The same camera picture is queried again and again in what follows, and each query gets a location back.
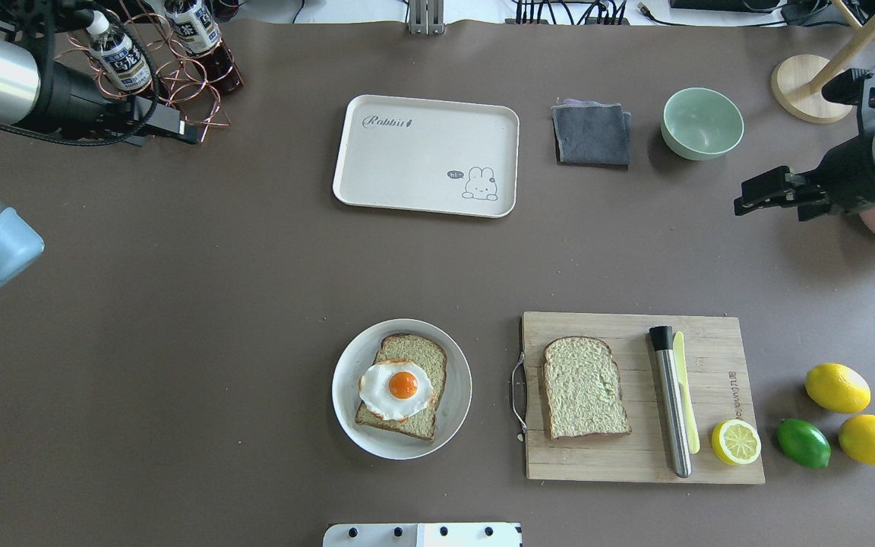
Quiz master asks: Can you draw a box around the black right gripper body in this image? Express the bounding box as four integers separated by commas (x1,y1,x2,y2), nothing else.
734,166,841,222

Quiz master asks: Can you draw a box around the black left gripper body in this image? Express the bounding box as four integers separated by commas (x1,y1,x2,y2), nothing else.
100,96,199,146

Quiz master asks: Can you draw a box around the bread slice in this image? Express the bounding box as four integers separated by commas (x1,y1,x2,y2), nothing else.
544,336,632,439
355,334,447,442

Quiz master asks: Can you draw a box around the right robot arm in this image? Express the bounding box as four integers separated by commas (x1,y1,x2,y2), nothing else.
734,67,875,221

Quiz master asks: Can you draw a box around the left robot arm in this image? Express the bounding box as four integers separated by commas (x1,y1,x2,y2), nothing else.
0,40,197,288

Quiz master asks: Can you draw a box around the cream rabbit tray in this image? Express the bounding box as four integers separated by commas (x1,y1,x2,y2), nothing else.
333,94,520,218

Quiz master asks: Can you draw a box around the tea bottle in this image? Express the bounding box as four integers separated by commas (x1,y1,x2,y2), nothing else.
163,1,243,96
86,11,153,93

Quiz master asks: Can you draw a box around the wooden cup stand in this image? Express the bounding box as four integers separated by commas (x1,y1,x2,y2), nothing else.
770,1,875,125

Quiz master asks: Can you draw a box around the mint green bowl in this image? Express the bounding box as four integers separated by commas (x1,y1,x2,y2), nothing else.
660,87,744,160

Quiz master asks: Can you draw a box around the yellow lemon upper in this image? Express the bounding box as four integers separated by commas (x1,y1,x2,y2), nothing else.
805,362,872,413

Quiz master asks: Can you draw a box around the yellow lemon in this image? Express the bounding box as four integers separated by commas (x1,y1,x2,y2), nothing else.
805,362,872,413
838,413,875,465

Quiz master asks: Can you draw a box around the steel muddler black tip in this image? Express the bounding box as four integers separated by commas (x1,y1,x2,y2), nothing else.
649,325,693,479

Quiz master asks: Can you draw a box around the grey folded cloth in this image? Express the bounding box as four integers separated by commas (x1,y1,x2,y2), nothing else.
550,98,632,166

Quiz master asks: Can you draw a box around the green lime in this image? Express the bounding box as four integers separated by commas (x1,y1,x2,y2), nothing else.
775,419,831,470

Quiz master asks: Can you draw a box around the yellow lemon lower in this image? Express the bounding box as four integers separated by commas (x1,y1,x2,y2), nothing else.
838,413,875,465

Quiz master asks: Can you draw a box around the half lemon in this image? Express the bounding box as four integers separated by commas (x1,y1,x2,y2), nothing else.
711,419,761,465

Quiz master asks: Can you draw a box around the bamboo cutting board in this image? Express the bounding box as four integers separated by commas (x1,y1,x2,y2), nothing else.
522,311,766,485

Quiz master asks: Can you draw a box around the fried egg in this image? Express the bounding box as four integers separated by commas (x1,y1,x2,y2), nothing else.
358,359,435,422

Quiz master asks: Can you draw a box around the white round plate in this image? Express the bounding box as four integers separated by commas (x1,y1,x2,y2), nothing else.
331,318,472,460

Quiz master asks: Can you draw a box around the copper wire bottle rack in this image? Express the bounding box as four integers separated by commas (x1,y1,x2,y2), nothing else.
58,1,242,142

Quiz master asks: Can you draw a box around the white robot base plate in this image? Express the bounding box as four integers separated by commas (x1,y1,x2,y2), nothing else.
322,522,523,546

